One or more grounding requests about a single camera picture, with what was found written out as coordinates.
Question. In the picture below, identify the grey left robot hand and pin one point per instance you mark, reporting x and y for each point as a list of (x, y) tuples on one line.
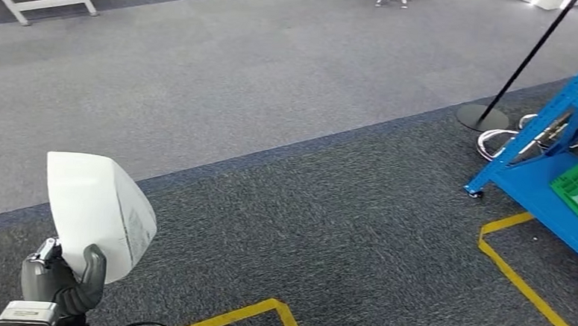
[(45, 278)]

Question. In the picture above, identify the blue metal shelf rack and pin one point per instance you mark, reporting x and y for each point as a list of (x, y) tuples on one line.
[(535, 189)]

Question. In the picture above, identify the yellow floor tape rectangle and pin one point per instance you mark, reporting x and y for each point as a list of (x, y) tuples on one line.
[(510, 277)]

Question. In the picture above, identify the black stanchion pole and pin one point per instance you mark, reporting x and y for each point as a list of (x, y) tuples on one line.
[(484, 117)]

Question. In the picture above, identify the white furniture base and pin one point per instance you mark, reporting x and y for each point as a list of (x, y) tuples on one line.
[(549, 2)]

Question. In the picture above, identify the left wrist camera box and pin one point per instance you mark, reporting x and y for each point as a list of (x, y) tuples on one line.
[(29, 312)]

